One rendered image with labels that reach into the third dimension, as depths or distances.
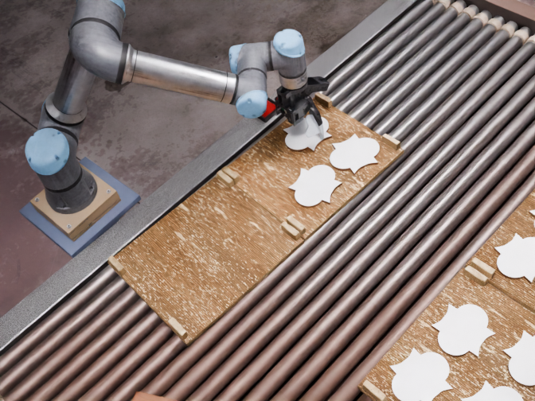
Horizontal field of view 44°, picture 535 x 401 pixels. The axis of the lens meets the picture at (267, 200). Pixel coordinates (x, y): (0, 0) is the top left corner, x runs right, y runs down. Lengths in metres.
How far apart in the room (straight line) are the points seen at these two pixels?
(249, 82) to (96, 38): 0.37
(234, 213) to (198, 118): 1.65
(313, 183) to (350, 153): 0.15
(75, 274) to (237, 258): 0.45
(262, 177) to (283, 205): 0.12
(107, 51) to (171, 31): 2.45
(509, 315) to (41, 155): 1.26
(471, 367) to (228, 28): 2.77
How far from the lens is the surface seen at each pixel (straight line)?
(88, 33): 1.60
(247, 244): 1.78
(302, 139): 1.97
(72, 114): 1.93
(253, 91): 1.62
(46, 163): 1.87
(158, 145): 3.38
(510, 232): 1.81
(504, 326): 1.67
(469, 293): 1.69
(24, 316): 1.89
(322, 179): 1.87
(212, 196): 1.89
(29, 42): 4.32
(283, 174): 1.90
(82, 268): 1.90
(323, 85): 1.88
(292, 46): 1.69
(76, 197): 1.98
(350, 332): 1.65
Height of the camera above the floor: 2.41
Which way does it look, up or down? 53 degrees down
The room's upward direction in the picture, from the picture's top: 12 degrees counter-clockwise
